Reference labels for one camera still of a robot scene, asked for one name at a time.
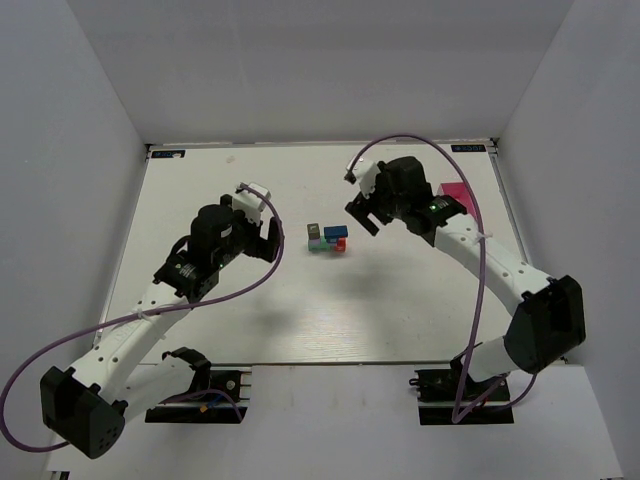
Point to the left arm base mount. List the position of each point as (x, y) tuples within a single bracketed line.
[(225, 402)]

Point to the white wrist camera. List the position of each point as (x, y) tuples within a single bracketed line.
[(250, 202), (362, 172)]

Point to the red wood cube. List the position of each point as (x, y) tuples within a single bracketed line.
[(341, 245)]

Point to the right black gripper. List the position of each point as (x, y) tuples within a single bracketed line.
[(368, 205)]

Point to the olive grey wood cube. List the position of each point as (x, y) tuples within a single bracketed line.
[(313, 231)]

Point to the green arch wood block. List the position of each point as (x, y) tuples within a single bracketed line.
[(324, 248)]

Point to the blue table label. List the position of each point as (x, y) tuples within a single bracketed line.
[(168, 154), (468, 148)]

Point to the pink plastic box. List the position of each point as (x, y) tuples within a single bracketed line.
[(459, 192)]

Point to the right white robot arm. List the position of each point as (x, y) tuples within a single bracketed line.
[(547, 314)]

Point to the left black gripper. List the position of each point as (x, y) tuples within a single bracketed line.
[(258, 238)]

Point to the right blue table label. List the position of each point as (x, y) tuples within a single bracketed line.
[(468, 148)]

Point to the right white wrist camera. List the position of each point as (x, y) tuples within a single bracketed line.
[(362, 172)]

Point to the long blue wood block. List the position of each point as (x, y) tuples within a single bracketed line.
[(335, 232)]

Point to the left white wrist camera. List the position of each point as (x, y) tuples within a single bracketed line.
[(250, 202)]

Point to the left blue table label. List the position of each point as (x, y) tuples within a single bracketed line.
[(168, 154)]

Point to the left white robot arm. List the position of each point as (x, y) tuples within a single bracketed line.
[(90, 402)]

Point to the aluminium table edge rail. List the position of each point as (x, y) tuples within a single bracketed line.
[(509, 196)]

